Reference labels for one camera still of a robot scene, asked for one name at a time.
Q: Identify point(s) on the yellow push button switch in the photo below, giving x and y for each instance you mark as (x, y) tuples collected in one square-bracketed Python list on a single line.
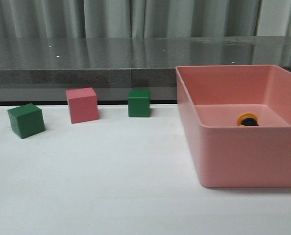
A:
[(247, 119)]

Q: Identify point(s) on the green cube middle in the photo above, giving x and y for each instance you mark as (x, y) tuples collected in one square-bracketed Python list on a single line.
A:
[(139, 103)]

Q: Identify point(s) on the green cube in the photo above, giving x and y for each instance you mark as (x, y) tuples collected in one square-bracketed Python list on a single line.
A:
[(139, 103), (26, 120)]

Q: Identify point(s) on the pink cube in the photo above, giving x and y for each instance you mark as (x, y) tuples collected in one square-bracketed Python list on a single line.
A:
[(82, 105)]

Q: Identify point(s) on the pink plastic bin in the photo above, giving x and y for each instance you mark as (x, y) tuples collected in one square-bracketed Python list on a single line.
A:
[(210, 100)]

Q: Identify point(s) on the green cube far left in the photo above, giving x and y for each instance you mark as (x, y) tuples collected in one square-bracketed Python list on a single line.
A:
[(26, 120)]

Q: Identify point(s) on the grey stone counter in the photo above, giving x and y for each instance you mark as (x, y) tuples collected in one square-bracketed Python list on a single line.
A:
[(41, 70)]

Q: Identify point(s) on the grey curtain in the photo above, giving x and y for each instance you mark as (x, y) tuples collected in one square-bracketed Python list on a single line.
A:
[(143, 18)]

